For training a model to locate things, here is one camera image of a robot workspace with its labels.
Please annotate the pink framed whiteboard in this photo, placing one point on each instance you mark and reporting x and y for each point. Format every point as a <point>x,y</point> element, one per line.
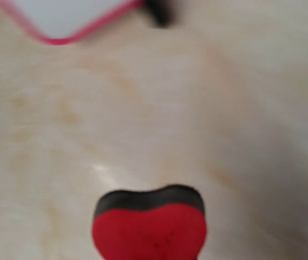
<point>60,22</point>

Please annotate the red black whiteboard eraser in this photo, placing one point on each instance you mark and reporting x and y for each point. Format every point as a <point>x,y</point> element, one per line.
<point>165,223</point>

